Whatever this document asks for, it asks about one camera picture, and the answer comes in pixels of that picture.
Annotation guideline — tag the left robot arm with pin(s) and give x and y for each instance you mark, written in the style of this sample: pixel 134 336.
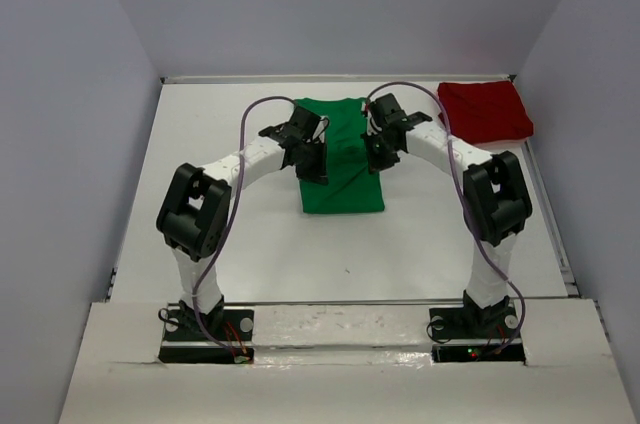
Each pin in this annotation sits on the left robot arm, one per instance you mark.
pixel 201 204

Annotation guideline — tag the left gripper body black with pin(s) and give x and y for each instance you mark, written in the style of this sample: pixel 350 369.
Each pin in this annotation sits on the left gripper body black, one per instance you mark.
pixel 310 162

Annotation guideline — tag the folded red t-shirt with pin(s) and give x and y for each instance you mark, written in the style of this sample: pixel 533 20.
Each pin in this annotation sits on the folded red t-shirt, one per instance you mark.
pixel 482 113

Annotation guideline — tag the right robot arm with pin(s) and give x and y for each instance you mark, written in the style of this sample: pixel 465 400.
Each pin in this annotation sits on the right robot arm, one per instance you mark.
pixel 495 205

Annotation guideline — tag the aluminium rail right edge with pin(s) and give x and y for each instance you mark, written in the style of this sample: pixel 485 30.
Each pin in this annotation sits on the aluminium rail right edge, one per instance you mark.
pixel 550 221

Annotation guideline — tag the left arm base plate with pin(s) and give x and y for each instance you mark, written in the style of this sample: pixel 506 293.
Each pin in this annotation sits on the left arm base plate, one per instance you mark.
pixel 184 343

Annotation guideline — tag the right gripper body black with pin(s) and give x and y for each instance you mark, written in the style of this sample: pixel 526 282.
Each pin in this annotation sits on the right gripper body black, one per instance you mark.
pixel 379 154

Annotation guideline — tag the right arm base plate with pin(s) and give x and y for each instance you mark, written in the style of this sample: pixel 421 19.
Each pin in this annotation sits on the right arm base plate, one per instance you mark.
pixel 453 342

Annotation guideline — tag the green t-shirt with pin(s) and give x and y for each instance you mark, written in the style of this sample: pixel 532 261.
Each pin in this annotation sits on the green t-shirt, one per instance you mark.
pixel 351 188

